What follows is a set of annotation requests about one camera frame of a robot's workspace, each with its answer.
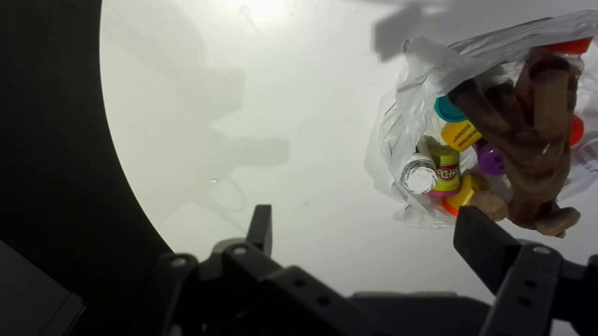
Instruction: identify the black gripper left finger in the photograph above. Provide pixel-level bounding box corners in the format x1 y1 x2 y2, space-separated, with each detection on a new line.
115 204 324 336

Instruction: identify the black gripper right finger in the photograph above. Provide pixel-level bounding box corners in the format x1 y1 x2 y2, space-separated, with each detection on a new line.
452 204 598 336

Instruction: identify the purple lid dough tub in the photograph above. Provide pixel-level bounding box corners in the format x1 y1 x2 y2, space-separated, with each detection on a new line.
474 143 508 180

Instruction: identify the yellow tub pink lid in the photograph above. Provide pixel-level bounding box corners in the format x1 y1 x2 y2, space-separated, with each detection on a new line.
427 143 463 202

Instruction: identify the brown plush toy animal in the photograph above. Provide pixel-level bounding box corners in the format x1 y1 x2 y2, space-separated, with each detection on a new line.
446 51 584 242

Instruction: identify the yellow tub teal lid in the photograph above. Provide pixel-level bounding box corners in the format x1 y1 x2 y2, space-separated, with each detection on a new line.
431 96 485 154

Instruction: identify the white plastic bag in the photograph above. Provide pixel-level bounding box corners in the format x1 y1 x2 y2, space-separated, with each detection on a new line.
362 8 598 234

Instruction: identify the dark grey slab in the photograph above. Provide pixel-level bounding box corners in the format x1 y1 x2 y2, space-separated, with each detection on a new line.
0 238 85 336

